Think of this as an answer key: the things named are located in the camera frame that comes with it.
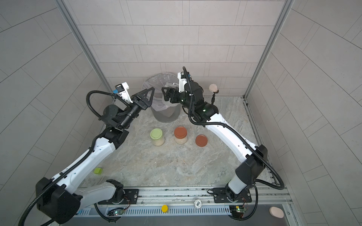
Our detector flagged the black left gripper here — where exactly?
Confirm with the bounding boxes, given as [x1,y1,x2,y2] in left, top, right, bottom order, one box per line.
[118,89,153,131]

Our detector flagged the red lidded rice jar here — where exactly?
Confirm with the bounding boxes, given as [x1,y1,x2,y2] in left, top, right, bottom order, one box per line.
[174,126,188,145]

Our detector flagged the red jar lid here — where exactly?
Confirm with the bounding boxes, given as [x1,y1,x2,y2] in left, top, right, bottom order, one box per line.
[195,135,208,147]

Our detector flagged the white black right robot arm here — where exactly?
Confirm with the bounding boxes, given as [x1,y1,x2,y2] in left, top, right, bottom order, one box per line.
[161,82,267,202]

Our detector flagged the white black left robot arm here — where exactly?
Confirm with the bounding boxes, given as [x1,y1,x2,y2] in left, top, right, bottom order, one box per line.
[19,84,155,226]

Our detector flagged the green lidded rice jar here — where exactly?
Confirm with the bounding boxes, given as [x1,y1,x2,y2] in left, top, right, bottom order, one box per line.
[150,128,165,147]

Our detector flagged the clear plastic bin liner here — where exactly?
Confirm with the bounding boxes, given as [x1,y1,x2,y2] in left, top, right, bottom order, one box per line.
[141,73,179,112]

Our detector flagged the metal mesh waste bin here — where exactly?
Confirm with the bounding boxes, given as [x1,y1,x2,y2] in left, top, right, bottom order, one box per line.
[151,104,181,123]

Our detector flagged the black microphone stand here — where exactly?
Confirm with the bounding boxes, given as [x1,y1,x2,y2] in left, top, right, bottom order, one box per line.
[211,92,218,105]

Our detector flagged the small green cube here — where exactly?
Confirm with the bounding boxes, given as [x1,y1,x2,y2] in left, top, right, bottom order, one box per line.
[93,167,103,175]

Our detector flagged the yellow round button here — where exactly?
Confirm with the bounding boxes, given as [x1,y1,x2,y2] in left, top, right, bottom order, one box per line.
[161,205,169,213]

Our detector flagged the left circuit board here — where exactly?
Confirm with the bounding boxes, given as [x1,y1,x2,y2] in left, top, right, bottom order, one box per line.
[107,207,127,217]

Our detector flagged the circuit board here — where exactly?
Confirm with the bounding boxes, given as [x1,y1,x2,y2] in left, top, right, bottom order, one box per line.
[107,207,127,217]
[229,206,249,221]

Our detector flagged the aluminium corner profile left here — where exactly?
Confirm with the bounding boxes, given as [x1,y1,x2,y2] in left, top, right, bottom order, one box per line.
[54,0,113,93]

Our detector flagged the aluminium corner profile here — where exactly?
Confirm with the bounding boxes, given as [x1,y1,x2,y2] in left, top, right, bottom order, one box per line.
[54,0,113,93]
[243,0,294,100]

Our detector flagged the right circuit board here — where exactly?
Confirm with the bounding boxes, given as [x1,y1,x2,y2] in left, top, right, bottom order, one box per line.
[229,206,249,221]

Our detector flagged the aluminium corner profile right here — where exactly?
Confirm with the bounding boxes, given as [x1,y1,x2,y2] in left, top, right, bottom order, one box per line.
[243,0,294,100]

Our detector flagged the pink round pad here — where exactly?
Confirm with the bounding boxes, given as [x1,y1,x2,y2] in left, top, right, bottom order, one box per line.
[269,206,285,218]

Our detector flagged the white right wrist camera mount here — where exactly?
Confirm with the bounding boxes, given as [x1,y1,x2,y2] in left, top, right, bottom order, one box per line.
[177,72,191,93]

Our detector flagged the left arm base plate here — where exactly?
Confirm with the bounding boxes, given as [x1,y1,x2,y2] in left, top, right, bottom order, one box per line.
[97,189,139,205]

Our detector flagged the black left corrugated cable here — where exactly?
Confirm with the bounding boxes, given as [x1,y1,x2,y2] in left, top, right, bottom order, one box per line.
[17,90,133,226]

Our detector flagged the black corrugated cable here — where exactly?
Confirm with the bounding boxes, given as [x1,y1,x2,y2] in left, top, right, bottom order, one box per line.
[182,66,285,190]
[17,90,133,226]

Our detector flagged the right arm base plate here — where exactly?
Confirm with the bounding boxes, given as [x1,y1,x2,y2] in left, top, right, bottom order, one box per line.
[207,187,252,203]

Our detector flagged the aluminium rail frame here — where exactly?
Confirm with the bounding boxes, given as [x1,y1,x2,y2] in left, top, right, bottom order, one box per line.
[75,183,302,226]

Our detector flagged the black right corrugated cable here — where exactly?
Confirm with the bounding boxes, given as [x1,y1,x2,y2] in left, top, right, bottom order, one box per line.
[182,66,285,190]

